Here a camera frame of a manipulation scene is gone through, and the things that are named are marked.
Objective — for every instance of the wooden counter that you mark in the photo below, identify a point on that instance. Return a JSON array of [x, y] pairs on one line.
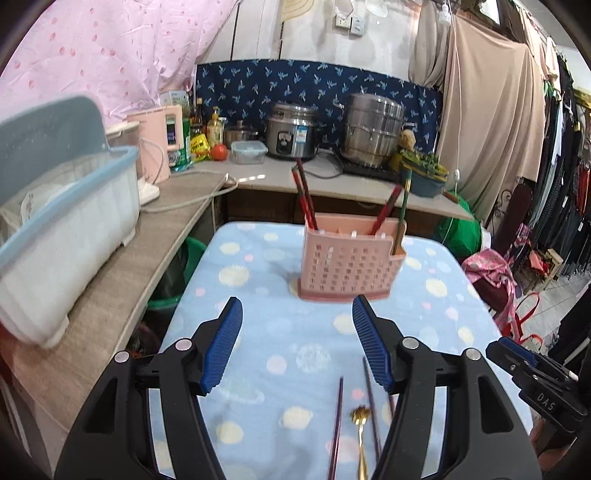
[[115, 258]]

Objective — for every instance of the green plastic basin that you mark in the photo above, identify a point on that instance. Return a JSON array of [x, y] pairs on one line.
[[178, 277]]

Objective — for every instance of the glass container with blue lid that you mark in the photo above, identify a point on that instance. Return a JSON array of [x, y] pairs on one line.
[[248, 152]]

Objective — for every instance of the blue printed tablecloth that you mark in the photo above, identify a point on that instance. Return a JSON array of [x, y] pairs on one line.
[[277, 277]]

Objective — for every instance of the red tomato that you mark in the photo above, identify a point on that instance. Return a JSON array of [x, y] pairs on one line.
[[219, 152]]

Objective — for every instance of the row of hanging clothes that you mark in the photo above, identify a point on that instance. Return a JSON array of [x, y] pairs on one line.
[[563, 161]]

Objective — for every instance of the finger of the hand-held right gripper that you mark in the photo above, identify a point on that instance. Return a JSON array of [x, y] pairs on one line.
[[508, 353], [556, 369]]

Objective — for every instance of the pink floral bag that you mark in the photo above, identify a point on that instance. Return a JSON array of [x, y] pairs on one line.
[[491, 281]]

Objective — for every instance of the black induction cooker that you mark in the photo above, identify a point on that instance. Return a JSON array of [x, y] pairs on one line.
[[364, 170]]

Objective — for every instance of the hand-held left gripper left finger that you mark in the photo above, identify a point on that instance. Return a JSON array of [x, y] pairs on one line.
[[221, 350]]

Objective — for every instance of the steel rice cooker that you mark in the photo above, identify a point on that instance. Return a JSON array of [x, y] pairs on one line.
[[291, 134]]

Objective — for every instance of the dark sauce bottle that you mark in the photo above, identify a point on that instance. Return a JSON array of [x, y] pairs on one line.
[[198, 115]]

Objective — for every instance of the dark maroon chopstick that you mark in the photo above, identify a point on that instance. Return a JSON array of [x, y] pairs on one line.
[[385, 210], [336, 424]]

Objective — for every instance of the brown chopstick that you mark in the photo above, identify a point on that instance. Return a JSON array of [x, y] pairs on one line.
[[373, 424]]

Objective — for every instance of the gold flower spoon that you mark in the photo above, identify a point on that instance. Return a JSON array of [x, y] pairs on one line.
[[360, 415]]

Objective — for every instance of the green chopstick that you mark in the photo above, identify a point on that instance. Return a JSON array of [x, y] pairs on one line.
[[402, 207]]

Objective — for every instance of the small lidded steel pot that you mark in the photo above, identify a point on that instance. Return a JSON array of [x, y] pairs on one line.
[[240, 136]]

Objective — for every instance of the yellow oil bottle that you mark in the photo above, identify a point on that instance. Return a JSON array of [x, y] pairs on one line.
[[215, 129]]

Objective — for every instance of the grey and white dish rack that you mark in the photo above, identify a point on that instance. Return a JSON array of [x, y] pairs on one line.
[[60, 240]]

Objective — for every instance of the white wall socket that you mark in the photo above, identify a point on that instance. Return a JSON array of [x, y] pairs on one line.
[[350, 24]]

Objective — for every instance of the blue leaf print cloth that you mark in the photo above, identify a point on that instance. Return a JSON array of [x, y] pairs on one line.
[[258, 87]]

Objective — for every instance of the pink dotted sheet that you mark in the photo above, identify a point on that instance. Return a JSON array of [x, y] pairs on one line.
[[101, 60]]

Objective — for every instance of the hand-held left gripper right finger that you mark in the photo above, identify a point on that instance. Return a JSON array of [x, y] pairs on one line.
[[371, 350]]

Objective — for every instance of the steel steamer pot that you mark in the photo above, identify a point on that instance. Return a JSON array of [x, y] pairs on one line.
[[371, 129]]

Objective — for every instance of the yellow packet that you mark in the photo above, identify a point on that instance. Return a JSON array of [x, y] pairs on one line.
[[199, 147]]

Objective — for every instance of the green plastic bag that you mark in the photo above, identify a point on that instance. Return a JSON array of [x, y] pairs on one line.
[[459, 240]]

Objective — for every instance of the red chopstick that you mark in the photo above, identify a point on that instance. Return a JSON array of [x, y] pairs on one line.
[[305, 203], [299, 187]]

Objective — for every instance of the pink electric kettle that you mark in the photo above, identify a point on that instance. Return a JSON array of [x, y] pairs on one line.
[[157, 143]]

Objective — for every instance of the pink perforated utensil holder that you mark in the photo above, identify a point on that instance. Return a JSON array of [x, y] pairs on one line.
[[346, 267]]

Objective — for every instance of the blue basin with greens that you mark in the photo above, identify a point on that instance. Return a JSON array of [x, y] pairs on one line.
[[425, 180]]

